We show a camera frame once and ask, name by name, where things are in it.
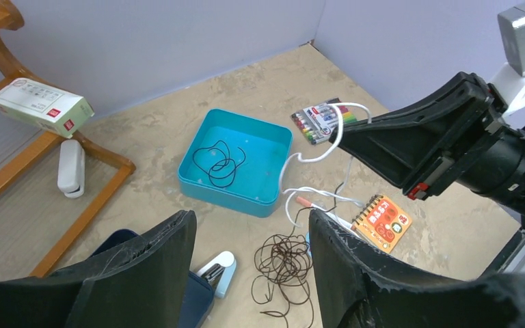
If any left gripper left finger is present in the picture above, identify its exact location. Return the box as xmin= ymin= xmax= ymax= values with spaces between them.
xmin=0 ymin=210 xmax=197 ymax=327

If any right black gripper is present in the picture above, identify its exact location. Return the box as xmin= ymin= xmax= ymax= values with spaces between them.
xmin=338 ymin=72 xmax=525 ymax=228

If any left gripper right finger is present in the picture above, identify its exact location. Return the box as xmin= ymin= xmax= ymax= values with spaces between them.
xmin=308 ymin=210 xmax=525 ymax=327

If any cable bundle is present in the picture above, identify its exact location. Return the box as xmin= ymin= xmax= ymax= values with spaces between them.
xmin=250 ymin=180 xmax=347 ymax=328

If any black cable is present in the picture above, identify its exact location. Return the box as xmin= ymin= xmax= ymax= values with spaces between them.
xmin=192 ymin=139 xmax=247 ymax=190

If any dark blue square tray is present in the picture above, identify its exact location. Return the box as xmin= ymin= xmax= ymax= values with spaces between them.
xmin=89 ymin=229 xmax=214 ymax=328

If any orange small notebook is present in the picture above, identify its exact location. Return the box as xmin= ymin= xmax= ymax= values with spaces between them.
xmin=351 ymin=195 xmax=413 ymax=254

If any white blue small device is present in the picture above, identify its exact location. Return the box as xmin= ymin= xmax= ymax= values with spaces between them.
xmin=196 ymin=251 xmax=237 ymax=299

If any marker pen set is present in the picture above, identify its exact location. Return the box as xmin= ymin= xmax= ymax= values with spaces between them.
xmin=291 ymin=98 xmax=340 ymax=146

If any orange white pen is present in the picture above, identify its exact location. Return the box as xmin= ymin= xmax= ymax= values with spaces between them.
xmin=296 ymin=196 xmax=352 ymax=230

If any wooden shelf rack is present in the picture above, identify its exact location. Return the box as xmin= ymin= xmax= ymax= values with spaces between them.
xmin=0 ymin=1 xmax=136 ymax=281

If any teal square tray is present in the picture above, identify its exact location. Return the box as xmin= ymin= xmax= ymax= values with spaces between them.
xmin=178 ymin=109 xmax=293 ymax=218

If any white cardboard box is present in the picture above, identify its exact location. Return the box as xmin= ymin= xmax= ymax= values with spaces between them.
xmin=0 ymin=78 xmax=94 ymax=138

